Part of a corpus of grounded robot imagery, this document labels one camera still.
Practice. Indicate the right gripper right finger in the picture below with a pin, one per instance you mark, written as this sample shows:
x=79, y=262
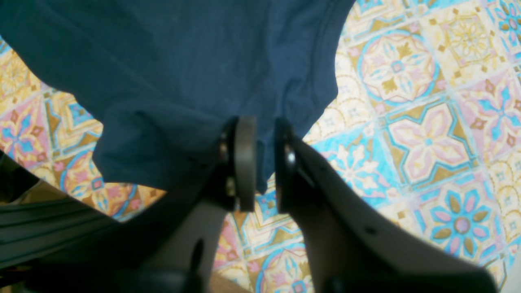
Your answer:
x=350, y=246

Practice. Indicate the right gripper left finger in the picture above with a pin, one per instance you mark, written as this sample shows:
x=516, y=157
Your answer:
x=65, y=246

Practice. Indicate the dark blue t-shirt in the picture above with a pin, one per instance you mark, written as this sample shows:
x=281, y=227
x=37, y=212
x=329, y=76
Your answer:
x=165, y=76

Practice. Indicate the patterned tablecloth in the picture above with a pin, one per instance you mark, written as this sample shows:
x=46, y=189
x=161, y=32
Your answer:
x=425, y=126

